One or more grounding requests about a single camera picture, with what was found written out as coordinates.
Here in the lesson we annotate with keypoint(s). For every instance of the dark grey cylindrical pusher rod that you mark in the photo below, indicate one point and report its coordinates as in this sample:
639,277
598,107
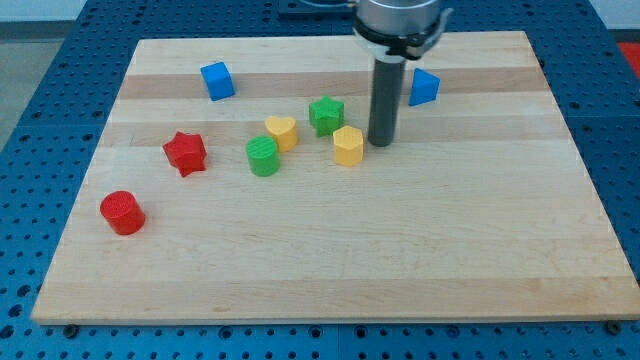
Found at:
386,93

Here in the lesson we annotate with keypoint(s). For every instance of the red cylinder block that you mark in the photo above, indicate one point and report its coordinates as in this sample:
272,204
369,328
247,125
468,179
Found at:
122,212

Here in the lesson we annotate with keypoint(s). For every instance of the green cylinder block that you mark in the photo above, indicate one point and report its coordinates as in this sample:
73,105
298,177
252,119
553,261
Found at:
262,154

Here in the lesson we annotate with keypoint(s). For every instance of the red star block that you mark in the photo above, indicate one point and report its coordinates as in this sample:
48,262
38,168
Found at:
186,152

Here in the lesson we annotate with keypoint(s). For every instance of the yellow heart block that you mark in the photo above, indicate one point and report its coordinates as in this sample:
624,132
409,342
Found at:
283,130

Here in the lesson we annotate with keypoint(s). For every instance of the blue triangle block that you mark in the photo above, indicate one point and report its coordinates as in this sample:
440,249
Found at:
424,88

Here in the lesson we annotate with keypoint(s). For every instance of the blue cube block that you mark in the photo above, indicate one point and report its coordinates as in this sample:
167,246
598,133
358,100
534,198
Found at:
218,81

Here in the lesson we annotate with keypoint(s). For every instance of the light wooden board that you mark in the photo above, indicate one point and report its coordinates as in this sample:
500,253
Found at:
481,210

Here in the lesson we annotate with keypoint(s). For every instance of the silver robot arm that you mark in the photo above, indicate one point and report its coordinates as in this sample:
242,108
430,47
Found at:
395,32

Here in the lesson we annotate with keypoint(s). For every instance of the green star block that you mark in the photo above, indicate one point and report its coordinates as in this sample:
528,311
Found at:
326,115

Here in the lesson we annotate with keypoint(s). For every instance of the yellow hexagon block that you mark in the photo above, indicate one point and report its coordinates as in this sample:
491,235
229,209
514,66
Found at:
348,146

